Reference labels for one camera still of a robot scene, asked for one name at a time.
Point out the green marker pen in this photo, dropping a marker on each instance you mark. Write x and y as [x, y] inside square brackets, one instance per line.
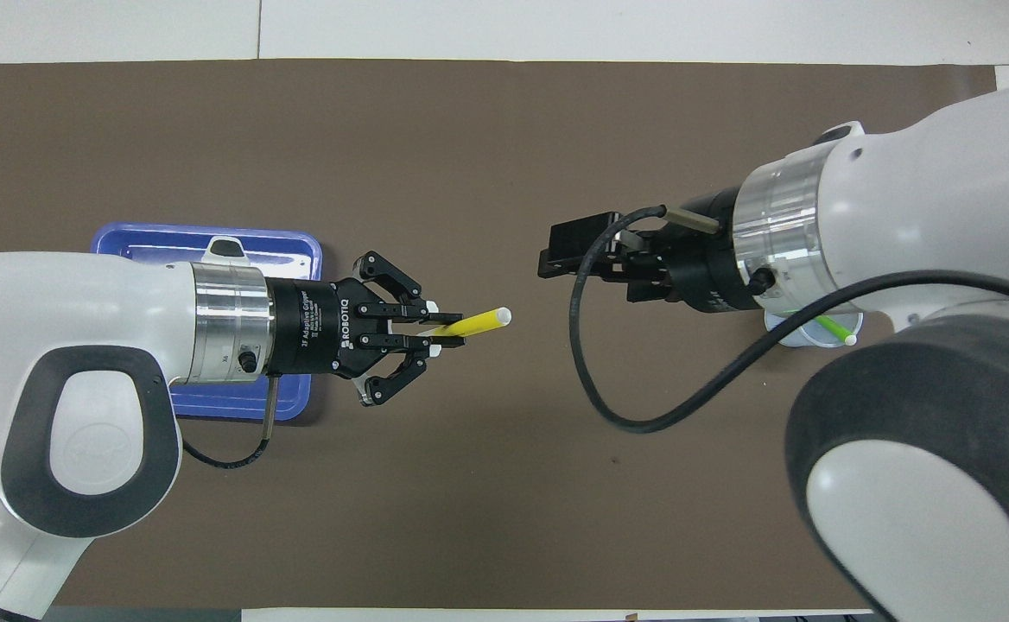
[837, 330]

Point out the clear plastic cup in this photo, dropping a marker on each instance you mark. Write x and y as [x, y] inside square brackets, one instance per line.
[785, 333]

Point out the brown table mat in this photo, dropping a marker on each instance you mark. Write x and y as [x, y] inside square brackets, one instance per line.
[504, 484]

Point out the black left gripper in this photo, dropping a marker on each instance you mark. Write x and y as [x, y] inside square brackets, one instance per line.
[314, 328]

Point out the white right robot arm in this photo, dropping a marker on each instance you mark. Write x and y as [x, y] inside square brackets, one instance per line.
[945, 199]

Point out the yellow marker pen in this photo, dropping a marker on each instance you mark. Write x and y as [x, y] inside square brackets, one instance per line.
[479, 321]

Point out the blue plastic tray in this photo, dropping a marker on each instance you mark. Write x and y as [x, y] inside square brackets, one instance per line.
[288, 246]

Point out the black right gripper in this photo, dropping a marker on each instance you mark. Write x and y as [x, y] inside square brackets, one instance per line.
[703, 268]

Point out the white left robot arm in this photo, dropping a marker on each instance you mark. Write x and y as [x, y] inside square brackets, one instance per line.
[81, 302]

